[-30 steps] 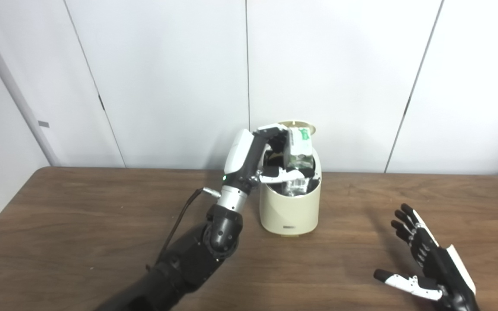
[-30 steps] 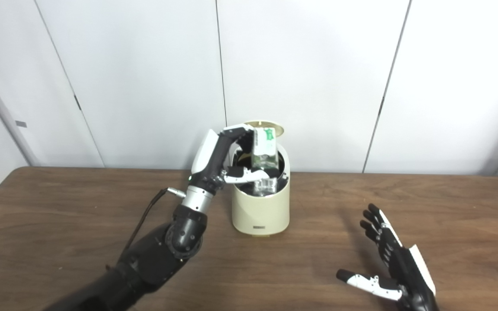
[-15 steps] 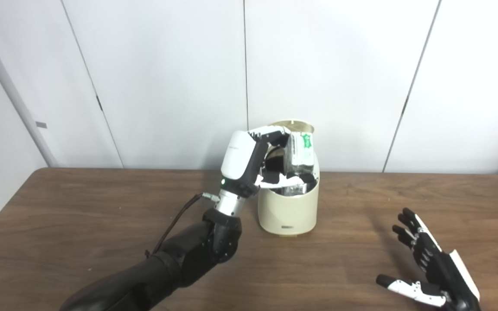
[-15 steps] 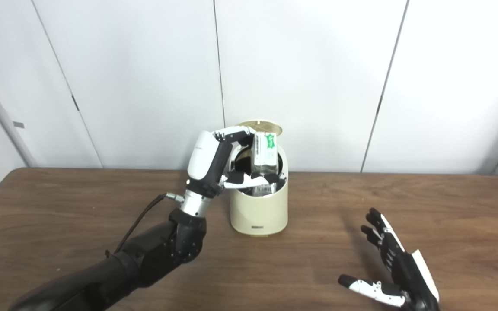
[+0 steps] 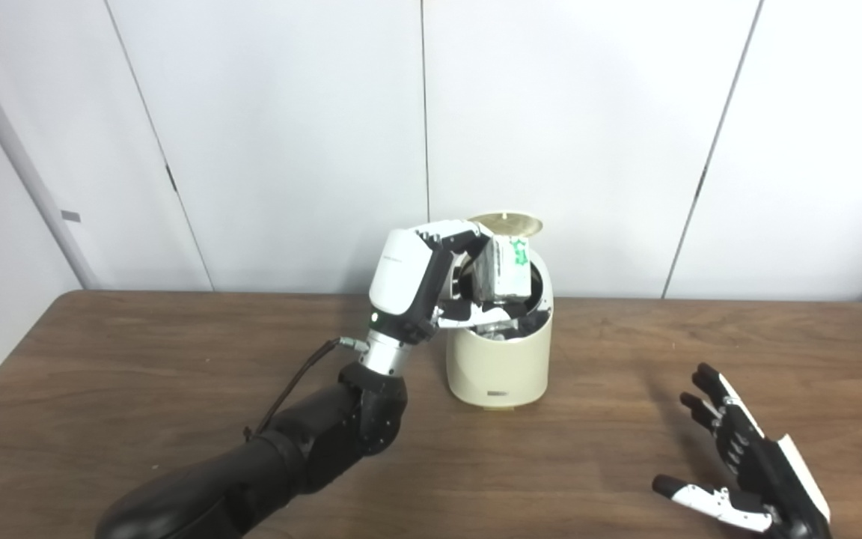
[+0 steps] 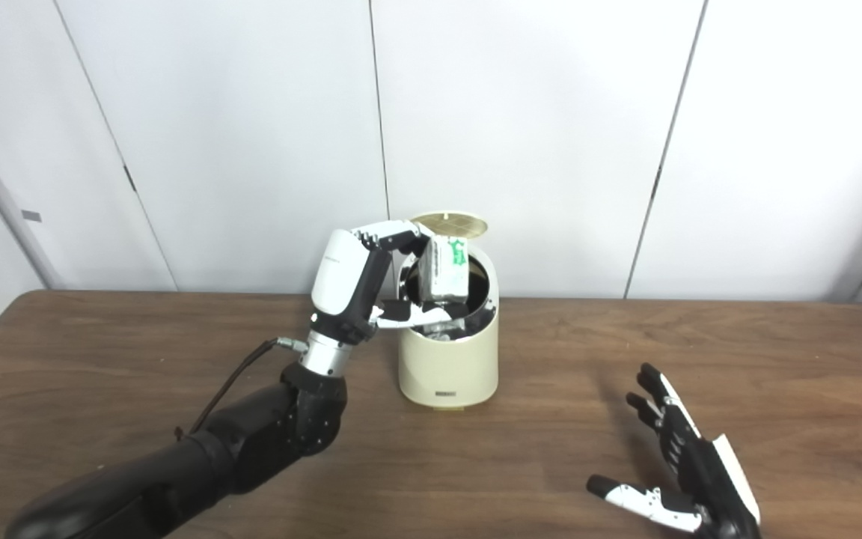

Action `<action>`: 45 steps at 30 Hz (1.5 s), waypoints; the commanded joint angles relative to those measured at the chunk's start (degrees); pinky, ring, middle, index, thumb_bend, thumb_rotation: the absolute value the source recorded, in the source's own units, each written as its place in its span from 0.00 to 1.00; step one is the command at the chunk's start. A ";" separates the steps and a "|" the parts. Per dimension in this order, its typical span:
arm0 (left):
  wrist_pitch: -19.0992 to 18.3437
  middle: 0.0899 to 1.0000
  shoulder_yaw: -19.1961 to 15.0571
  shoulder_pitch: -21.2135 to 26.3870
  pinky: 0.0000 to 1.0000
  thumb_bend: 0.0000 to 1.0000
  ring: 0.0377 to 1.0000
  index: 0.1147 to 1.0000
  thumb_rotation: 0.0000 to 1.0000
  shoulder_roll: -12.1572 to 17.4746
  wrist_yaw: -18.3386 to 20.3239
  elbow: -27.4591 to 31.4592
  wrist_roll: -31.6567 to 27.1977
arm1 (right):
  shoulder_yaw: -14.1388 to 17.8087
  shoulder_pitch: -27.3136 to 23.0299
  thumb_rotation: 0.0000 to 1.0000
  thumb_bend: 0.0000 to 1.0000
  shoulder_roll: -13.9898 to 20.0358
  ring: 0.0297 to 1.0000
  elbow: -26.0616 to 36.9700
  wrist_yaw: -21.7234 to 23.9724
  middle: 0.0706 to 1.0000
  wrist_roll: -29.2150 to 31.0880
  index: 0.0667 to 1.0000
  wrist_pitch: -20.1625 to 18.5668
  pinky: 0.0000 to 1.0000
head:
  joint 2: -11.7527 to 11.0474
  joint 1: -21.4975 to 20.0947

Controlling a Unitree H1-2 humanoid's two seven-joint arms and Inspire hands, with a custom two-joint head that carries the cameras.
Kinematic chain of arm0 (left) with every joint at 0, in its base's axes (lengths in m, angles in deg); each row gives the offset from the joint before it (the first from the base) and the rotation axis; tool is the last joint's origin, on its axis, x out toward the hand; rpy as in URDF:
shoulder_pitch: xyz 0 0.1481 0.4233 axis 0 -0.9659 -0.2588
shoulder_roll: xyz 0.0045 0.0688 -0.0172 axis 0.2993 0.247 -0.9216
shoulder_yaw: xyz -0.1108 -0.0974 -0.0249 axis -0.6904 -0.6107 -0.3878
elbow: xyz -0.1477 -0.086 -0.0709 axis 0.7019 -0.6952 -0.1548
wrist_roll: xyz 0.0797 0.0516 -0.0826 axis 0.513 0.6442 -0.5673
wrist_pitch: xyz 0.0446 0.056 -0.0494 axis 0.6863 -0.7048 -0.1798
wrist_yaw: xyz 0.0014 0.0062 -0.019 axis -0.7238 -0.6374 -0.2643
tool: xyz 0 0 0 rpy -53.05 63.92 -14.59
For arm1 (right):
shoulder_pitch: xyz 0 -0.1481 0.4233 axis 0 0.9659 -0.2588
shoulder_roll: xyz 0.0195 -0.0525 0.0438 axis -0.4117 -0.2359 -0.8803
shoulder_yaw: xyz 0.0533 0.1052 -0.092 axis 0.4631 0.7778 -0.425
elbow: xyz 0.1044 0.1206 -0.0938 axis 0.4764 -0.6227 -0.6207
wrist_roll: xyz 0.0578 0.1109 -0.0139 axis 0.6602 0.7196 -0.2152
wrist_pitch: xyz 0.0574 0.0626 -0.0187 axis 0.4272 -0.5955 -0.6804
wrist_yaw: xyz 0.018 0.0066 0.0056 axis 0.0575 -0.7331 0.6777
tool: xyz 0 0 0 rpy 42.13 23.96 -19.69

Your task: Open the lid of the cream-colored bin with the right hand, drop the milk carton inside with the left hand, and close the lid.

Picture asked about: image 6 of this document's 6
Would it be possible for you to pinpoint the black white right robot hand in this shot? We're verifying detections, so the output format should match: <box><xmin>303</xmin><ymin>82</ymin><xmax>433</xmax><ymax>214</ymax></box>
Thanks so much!
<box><xmin>587</xmin><ymin>363</ymin><xmax>762</xmax><ymax>539</ymax></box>

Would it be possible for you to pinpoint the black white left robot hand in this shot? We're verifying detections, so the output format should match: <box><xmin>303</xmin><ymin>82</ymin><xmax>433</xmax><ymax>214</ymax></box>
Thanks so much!
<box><xmin>310</xmin><ymin>219</ymin><xmax>469</xmax><ymax>347</ymax></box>

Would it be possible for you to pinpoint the green white milk carton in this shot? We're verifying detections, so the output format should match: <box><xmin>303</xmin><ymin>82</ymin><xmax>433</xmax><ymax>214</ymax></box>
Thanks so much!
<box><xmin>420</xmin><ymin>234</ymin><xmax>471</xmax><ymax>302</ymax></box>

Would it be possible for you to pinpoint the cream round bin lid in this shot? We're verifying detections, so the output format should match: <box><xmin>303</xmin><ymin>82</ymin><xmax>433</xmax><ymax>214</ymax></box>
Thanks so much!
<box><xmin>410</xmin><ymin>212</ymin><xmax>489</xmax><ymax>240</ymax></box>

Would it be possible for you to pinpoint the cream-colored bin body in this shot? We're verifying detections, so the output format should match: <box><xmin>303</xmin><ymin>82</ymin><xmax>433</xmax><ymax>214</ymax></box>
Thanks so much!
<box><xmin>398</xmin><ymin>243</ymin><xmax>500</xmax><ymax>410</ymax></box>

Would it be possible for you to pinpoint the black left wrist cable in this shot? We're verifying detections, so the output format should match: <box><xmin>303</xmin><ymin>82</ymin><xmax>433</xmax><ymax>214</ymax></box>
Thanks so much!
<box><xmin>174</xmin><ymin>338</ymin><xmax>309</xmax><ymax>442</ymax></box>

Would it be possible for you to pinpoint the white corner post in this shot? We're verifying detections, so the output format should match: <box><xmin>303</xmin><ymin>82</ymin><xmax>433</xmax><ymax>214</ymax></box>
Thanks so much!
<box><xmin>0</xmin><ymin>97</ymin><xmax>62</xmax><ymax>291</ymax></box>

